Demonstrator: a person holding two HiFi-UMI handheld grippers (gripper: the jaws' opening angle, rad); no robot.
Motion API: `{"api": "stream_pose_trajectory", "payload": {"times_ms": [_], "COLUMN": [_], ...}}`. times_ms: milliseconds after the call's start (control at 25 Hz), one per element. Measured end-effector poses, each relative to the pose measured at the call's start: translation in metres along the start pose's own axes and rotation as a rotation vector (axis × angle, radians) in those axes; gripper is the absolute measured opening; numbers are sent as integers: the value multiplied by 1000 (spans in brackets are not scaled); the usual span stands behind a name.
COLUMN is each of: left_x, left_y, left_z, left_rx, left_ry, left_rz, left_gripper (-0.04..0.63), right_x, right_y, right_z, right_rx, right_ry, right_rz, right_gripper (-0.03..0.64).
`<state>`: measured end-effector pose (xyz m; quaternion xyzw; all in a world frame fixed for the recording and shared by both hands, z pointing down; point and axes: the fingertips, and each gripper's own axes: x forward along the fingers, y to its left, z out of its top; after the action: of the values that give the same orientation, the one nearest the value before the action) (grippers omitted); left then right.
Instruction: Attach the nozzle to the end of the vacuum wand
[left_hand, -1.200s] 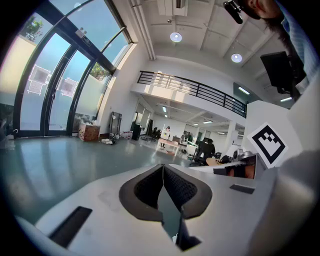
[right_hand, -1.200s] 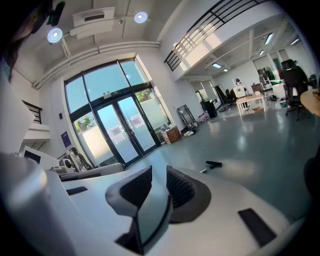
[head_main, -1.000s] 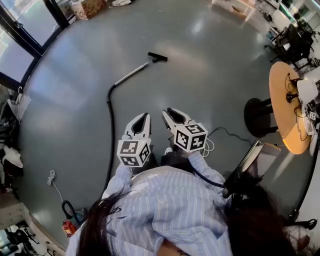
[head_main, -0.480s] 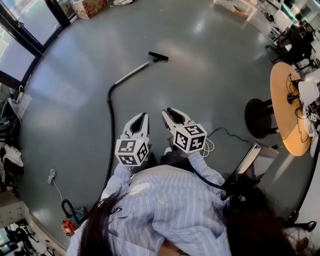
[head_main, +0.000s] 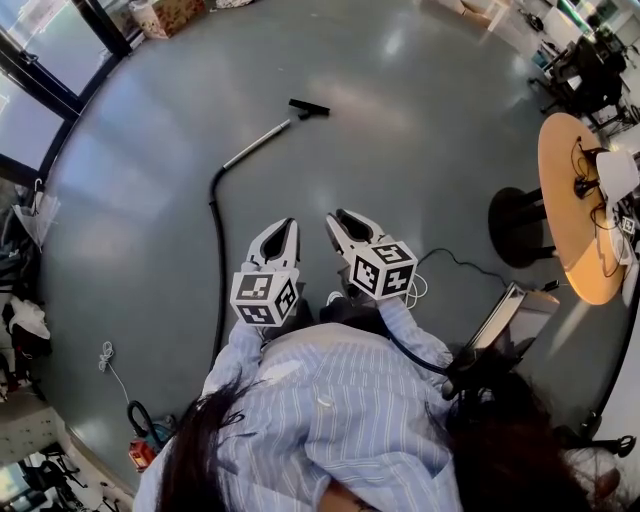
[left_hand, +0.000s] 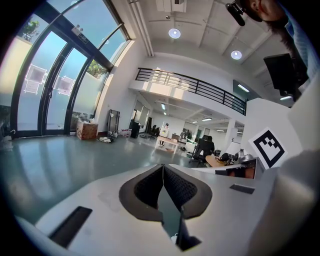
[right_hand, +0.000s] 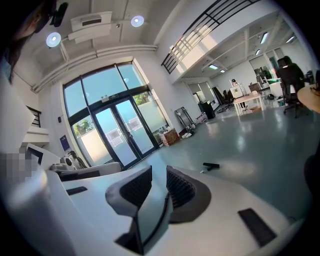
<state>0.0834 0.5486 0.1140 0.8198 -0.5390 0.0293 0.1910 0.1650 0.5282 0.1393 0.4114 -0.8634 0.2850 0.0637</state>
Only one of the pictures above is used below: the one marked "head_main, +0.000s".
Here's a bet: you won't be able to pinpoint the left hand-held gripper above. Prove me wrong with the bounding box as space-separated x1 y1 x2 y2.
229 218 301 329

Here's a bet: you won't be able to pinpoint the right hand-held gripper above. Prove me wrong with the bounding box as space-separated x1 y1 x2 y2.
325 208 419 301

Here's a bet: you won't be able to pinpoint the black vacuum floor nozzle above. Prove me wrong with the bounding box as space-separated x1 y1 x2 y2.
288 97 332 123

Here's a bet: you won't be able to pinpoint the person's left forearm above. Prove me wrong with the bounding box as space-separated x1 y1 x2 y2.
202 322 266 401

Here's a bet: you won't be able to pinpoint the person's right forearm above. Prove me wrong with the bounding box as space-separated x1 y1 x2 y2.
377 294 454 376

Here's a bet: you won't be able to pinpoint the handheld tool with blue body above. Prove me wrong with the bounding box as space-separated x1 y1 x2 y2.
126 399 176 474

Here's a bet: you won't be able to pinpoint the person's black trousers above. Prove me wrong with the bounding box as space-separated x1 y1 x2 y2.
262 294 391 342

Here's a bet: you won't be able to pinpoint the dark open box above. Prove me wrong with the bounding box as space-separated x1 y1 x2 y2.
449 281 562 381

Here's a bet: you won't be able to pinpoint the round wooden table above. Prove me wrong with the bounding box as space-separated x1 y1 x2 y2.
537 112 640 307

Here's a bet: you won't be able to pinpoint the clear folded umbrella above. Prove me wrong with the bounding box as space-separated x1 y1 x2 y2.
12 177 62 252

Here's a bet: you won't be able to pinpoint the cardboard box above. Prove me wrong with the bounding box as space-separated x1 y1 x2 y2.
152 0 207 39

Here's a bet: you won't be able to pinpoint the white crumpled cloth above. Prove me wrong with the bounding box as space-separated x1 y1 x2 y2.
9 296 52 342

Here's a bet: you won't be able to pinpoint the white patterned bag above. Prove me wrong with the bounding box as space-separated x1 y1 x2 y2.
128 0 169 41

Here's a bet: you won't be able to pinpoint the white paper sheet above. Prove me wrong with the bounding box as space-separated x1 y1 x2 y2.
594 149 640 202

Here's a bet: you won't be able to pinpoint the black office chair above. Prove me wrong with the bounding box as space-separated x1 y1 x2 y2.
529 35 632 121

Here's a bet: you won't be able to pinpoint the white power cable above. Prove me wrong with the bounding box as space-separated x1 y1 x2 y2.
403 273 430 312

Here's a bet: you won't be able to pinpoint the thin black floor cable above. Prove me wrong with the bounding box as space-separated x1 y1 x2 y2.
417 247 509 289

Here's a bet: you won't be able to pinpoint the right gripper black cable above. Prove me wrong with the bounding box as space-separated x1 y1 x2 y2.
387 330 450 375

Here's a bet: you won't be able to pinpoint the white coiled floor cable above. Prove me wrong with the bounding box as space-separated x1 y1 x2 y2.
97 340 132 407

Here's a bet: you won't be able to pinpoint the black cables with small device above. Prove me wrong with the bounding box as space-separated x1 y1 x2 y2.
570 134 609 202

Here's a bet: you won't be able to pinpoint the black window frame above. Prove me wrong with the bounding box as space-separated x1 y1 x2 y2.
0 0 134 177

